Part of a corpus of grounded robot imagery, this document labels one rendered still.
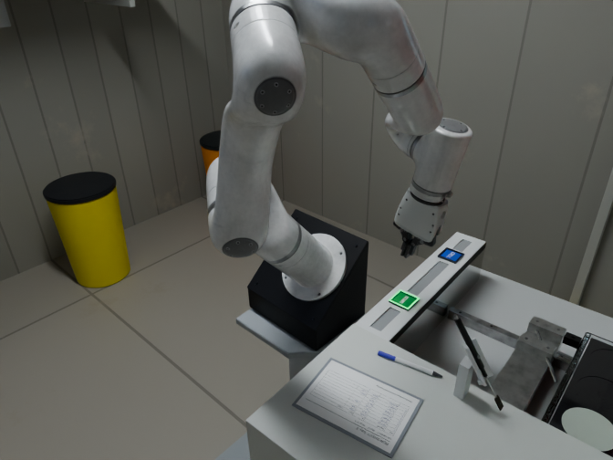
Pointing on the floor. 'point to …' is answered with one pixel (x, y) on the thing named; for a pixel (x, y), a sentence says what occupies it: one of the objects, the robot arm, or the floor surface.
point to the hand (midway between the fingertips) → (408, 247)
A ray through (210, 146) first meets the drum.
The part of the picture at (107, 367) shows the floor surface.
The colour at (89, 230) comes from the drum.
